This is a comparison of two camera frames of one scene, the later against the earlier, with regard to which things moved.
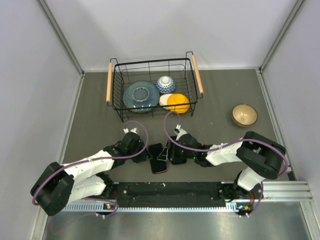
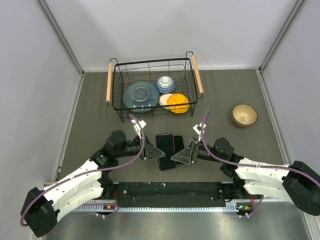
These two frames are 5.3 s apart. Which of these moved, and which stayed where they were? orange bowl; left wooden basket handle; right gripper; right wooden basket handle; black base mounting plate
Moved: right gripper
Stayed: right wooden basket handle; left wooden basket handle; black base mounting plate; orange bowl
